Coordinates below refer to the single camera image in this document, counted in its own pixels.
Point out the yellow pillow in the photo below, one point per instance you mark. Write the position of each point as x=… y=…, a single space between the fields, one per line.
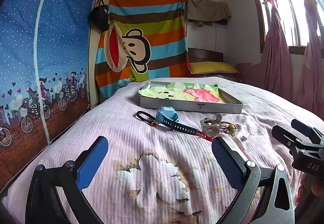
x=212 y=67

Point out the silver hair clip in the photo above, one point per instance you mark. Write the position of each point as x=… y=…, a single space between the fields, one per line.
x=209 y=125

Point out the striped monkey print blanket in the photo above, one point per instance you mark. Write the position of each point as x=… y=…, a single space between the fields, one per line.
x=162 y=24

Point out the khaki hanging garment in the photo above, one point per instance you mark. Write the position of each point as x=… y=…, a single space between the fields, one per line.
x=207 y=10

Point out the pink curtain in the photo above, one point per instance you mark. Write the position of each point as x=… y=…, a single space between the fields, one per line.
x=315 y=67
x=274 y=62

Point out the grey cardboard box tray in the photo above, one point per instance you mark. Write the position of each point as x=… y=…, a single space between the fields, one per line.
x=192 y=108

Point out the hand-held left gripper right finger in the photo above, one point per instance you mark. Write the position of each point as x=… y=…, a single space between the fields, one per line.
x=226 y=163

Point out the blue wrist watch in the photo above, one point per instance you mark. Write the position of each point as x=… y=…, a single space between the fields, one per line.
x=165 y=115

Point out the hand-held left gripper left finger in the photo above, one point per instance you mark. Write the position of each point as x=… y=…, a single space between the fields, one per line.
x=92 y=163

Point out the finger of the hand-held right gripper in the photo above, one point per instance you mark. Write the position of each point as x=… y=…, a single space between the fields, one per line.
x=284 y=136
x=303 y=127

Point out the colourful patterned cloth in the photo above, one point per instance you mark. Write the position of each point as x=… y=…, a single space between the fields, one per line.
x=177 y=92

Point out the dark wooden headboard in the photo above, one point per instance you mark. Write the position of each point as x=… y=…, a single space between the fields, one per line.
x=205 y=55

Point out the blue printed wardrobe cover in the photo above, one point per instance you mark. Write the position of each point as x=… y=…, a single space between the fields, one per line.
x=63 y=36

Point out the person's right hand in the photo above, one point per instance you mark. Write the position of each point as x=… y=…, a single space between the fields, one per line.
x=319 y=189

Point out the black hanging bag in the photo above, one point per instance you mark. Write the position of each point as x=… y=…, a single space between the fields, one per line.
x=101 y=17

